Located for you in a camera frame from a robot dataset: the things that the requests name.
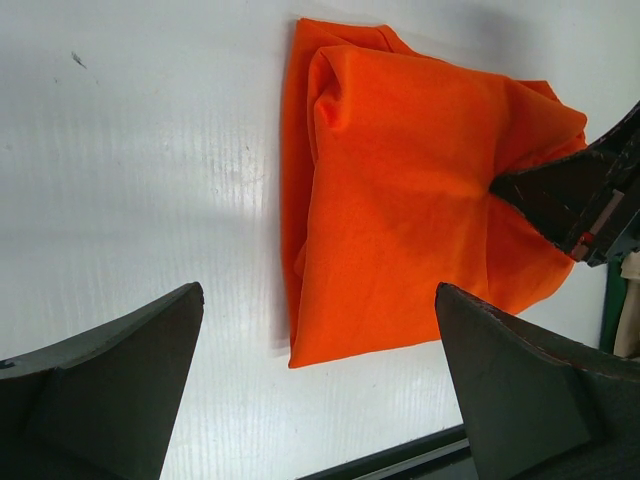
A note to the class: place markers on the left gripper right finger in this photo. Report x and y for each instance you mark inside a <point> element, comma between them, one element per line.
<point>535,404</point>

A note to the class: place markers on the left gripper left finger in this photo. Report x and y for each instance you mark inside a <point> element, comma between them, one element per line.
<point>101,404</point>

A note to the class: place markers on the folded beige t shirt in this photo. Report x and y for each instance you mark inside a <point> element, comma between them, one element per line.
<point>627,336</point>

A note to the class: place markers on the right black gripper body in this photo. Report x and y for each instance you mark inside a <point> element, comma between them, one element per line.
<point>610,221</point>

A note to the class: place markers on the orange t shirt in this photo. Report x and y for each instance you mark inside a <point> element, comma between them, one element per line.
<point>387,157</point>

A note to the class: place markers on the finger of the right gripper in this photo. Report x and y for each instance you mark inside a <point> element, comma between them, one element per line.
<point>562,199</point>

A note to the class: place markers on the folded dark green t shirt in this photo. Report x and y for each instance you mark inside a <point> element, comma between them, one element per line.
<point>615,294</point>

